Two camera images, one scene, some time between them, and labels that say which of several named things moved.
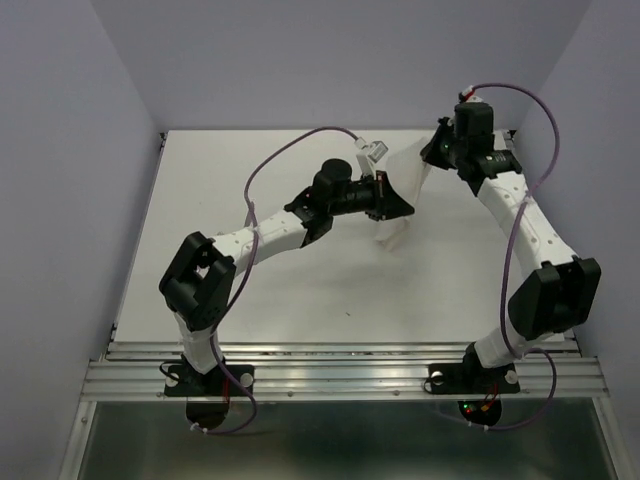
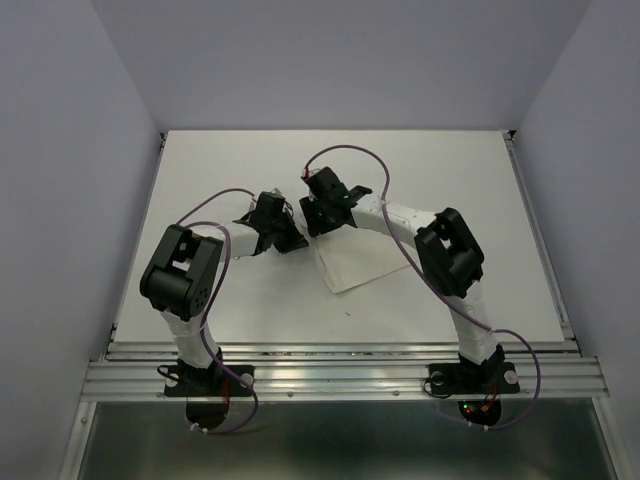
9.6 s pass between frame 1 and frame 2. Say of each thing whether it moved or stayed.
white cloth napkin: moved
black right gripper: moved
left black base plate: stayed
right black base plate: stayed
